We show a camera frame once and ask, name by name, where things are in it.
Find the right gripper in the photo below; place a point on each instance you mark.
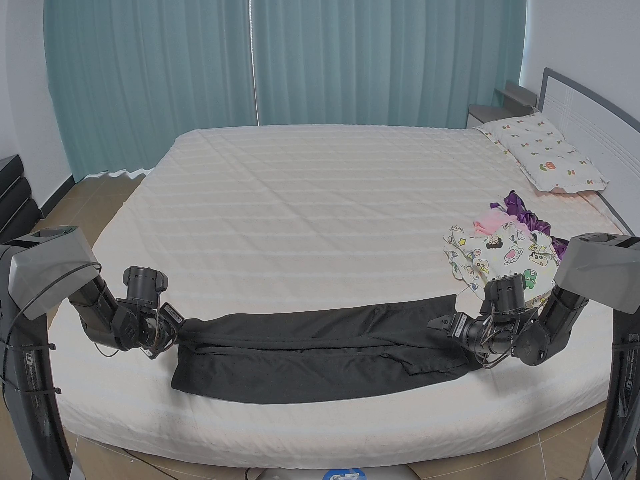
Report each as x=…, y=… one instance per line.
x=470, y=333

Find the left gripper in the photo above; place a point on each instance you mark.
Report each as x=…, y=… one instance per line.
x=172, y=325

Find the black T-shirt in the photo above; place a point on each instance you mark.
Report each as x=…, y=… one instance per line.
x=325, y=348

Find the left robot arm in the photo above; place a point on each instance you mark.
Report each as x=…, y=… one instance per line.
x=95, y=313

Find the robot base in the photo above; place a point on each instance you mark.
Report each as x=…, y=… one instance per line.
x=325, y=473

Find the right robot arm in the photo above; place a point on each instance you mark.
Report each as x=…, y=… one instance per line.
x=590, y=278

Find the bed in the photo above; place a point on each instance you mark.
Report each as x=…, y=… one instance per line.
x=300, y=193

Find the white printed pyjama garment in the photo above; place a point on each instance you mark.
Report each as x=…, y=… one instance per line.
x=495, y=258

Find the pink garment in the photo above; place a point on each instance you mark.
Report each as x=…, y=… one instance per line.
x=490, y=220

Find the purple satin garment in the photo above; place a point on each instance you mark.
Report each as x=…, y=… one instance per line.
x=530, y=218

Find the white printed pillow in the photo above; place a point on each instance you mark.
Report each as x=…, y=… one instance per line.
x=545, y=153

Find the black chest of drawers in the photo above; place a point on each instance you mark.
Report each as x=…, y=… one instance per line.
x=17, y=193

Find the grey bedside table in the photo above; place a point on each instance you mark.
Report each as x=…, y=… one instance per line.
x=487, y=114

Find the blue-green curtain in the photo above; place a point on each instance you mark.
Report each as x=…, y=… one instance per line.
x=390, y=43
x=150, y=68

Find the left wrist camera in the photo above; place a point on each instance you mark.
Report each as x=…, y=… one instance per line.
x=149, y=353

